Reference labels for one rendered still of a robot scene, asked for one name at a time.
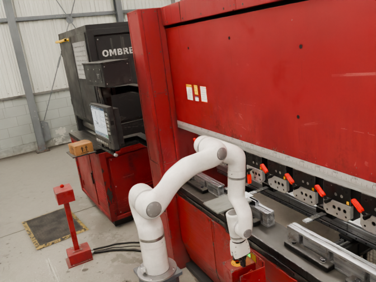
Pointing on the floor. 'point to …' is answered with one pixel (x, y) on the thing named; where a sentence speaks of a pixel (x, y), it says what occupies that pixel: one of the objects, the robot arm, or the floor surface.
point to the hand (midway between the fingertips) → (242, 262)
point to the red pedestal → (73, 259)
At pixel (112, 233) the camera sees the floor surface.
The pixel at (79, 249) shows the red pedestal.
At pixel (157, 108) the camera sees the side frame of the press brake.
